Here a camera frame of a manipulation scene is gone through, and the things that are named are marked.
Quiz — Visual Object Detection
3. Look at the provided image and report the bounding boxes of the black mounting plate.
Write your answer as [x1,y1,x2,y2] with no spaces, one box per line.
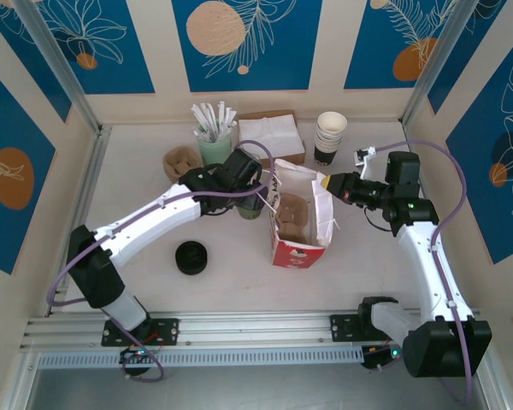
[329,314,369,343]
[101,318,180,348]

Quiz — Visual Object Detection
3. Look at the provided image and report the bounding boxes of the mint green straw holder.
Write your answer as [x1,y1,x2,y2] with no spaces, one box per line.
[196,126,234,166]

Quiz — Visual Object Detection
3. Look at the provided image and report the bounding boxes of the aluminium frame post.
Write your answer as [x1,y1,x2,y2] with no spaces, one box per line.
[400,0,476,127]
[13,0,103,134]

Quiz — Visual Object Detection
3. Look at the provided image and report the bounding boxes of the aluminium side rail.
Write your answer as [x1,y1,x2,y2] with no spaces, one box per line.
[45,124,113,319]

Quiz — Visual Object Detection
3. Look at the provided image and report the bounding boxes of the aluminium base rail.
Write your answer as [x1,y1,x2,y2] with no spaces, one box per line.
[21,310,482,349]

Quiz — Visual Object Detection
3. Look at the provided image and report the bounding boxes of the stack of paper cups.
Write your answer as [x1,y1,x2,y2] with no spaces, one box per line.
[314,111,349,168]

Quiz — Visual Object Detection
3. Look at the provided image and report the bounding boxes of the red paper takeout bag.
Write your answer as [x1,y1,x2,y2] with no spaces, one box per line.
[267,158,337,269]

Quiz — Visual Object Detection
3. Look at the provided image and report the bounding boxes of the stack of black cup lids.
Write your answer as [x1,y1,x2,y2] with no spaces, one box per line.
[174,240,209,277]

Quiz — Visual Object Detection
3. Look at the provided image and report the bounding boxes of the brown pulp cup carrier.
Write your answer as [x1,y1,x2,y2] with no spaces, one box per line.
[275,192,311,249]

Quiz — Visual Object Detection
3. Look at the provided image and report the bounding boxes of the white paper napkins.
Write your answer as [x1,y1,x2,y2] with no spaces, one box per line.
[238,115,304,157]

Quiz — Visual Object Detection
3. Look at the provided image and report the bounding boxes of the small circuit board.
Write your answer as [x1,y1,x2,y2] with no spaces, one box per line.
[119,346,156,365]
[362,346,402,372]

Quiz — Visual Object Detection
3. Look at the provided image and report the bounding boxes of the green coffee cup black lid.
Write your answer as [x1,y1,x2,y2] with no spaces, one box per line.
[238,198,269,221]

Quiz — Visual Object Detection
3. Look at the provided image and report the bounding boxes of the white slotted cable duct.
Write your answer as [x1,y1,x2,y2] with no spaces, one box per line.
[37,344,365,370]

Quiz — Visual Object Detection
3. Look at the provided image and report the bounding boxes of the stack of pulp cup carriers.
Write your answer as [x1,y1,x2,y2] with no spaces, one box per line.
[162,144,198,185]

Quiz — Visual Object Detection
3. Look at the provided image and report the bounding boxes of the brown cardboard napkin tray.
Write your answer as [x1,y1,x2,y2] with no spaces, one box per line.
[238,109,307,165]

